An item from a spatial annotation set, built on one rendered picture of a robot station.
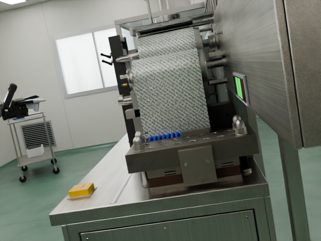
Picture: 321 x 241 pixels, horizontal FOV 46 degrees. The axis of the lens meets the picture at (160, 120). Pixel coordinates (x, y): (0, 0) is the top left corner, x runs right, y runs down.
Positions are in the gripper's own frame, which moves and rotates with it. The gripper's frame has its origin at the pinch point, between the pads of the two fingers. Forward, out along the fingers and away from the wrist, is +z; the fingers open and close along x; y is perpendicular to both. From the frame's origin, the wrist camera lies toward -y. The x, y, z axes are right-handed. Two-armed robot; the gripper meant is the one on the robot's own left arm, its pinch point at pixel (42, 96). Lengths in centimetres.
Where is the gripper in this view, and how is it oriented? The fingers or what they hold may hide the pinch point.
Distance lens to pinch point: 194.2
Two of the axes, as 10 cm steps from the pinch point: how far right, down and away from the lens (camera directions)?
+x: 4.9, 1.7, -8.5
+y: 1.2, 9.6, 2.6
